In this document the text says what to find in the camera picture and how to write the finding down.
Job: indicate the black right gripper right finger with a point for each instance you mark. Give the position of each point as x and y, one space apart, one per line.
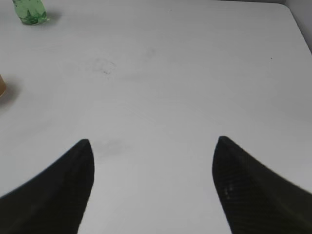
255 199

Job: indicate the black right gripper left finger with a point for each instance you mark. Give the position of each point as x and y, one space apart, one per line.
55 200

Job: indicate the green plastic soda bottle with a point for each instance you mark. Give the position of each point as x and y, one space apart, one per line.
30 12

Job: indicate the transparent plastic cup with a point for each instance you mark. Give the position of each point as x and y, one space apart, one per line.
2 86

